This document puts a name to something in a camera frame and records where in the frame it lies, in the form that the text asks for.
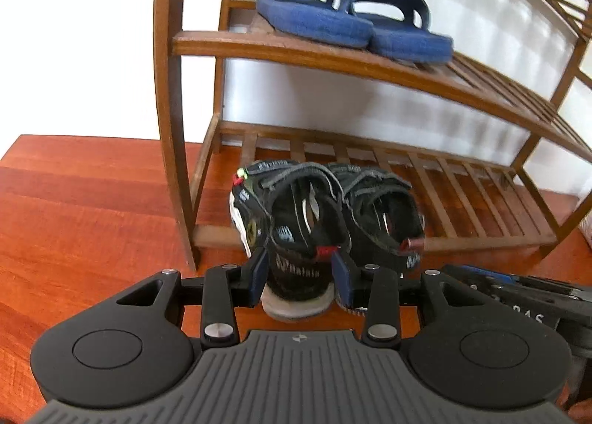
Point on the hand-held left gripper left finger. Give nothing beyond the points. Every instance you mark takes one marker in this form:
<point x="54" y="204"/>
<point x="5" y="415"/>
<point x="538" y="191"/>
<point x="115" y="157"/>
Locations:
<point x="259" y="278"/>

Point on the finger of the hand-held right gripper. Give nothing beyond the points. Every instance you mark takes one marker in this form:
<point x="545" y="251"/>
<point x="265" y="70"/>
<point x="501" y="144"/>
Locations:
<point x="485" y="277"/>

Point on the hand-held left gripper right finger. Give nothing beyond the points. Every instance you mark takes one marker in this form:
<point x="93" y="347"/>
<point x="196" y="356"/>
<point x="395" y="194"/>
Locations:
<point x="342" y="278"/>

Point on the brown wooden shoe rack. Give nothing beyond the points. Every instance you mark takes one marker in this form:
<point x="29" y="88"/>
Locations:
<point x="323" y="64"/>

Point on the blue slipper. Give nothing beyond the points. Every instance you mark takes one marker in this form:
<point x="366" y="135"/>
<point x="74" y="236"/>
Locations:
<point x="314" y="21"/>
<point x="407" y="42"/>

